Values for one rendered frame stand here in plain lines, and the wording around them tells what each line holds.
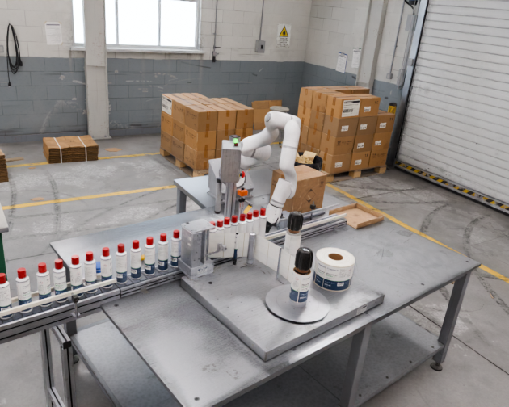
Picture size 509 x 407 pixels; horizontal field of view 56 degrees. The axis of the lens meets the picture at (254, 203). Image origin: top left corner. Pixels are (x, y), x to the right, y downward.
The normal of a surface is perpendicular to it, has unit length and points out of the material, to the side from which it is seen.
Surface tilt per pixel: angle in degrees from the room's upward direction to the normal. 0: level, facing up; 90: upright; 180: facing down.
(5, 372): 0
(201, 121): 90
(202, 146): 92
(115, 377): 1
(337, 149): 91
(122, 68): 90
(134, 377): 1
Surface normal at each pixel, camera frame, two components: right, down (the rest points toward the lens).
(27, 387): 0.09, -0.92
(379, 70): -0.85, 0.14
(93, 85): 0.53, 0.37
